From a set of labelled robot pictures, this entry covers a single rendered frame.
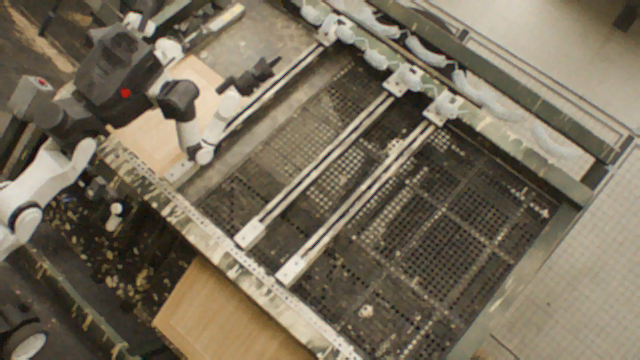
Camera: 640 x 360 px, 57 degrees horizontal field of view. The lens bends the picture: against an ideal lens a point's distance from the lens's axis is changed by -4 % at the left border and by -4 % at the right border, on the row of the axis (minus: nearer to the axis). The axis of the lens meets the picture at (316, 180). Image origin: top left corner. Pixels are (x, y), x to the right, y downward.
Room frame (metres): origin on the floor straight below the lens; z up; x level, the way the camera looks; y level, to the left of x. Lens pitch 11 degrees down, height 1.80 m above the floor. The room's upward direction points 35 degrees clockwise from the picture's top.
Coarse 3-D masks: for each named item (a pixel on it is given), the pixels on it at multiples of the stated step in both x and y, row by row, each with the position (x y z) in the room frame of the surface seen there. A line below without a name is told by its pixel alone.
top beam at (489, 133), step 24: (288, 0) 3.14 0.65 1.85; (312, 0) 3.15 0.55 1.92; (312, 24) 3.14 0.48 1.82; (360, 48) 3.00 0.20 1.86; (384, 48) 3.01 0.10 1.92; (384, 72) 2.99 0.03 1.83; (432, 96) 2.88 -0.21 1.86; (456, 120) 2.85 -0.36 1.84; (480, 120) 2.83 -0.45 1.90; (480, 144) 2.85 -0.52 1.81; (504, 144) 2.77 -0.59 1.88; (528, 168) 2.72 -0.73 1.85; (552, 168) 2.73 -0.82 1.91; (552, 192) 2.71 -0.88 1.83; (576, 192) 2.67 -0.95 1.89
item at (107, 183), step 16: (96, 160) 2.55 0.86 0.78; (80, 176) 2.46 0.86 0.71; (96, 176) 2.46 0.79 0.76; (112, 176) 2.51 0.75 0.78; (64, 192) 2.45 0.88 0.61; (80, 192) 2.45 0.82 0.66; (96, 192) 2.42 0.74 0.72; (112, 192) 2.46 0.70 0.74; (128, 192) 2.48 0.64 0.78; (96, 208) 2.51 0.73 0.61; (112, 208) 2.39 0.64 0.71; (128, 208) 2.42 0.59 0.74; (112, 224) 2.41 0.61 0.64; (128, 224) 2.46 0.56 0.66
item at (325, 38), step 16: (336, 16) 3.09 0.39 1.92; (320, 32) 3.02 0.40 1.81; (320, 48) 3.01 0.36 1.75; (304, 64) 2.94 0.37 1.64; (272, 80) 2.86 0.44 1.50; (288, 80) 2.88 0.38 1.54; (256, 96) 2.80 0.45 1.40; (272, 96) 2.83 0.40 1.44; (240, 112) 2.74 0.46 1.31; (256, 112) 2.79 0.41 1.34; (224, 128) 2.70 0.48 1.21; (240, 128) 2.74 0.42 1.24; (224, 144) 2.70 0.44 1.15; (176, 176) 2.51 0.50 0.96
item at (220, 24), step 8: (232, 8) 3.14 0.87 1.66; (232, 16) 3.11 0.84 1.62; (240, 16) 3.16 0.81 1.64; (216, 24) 3.07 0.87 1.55; (224, 24) 3.08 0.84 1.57; (216, 32) 3.06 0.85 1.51; (208, 40) 3.04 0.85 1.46; (200, 48) 3.02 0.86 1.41; (184, 56) 2.94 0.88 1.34; (176, 64) 2.92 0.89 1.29
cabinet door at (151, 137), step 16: (192, 64) 2.93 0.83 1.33; (192, 80) 2.88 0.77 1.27; (208, 80) 2.89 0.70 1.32; (224, 80) 2.90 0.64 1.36; (208, 96) 2.84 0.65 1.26; (160, 112) 2.75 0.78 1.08; (208, 112) 2.78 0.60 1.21; (112, 128) 2.67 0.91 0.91; (128, 128) 2.68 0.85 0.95; (144, 128) 2.69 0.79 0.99; (160, 128) 2.70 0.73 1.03; (128, 144) 2.63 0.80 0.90; (144, 144) 2.64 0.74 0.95; (160, 144) 2.65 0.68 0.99; (176, 144) 2.66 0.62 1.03; (144, 160) 2.59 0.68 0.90; (160, 160) 2.61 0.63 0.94; (176, 160) 2.61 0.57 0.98; (160, 176) 2.56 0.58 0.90
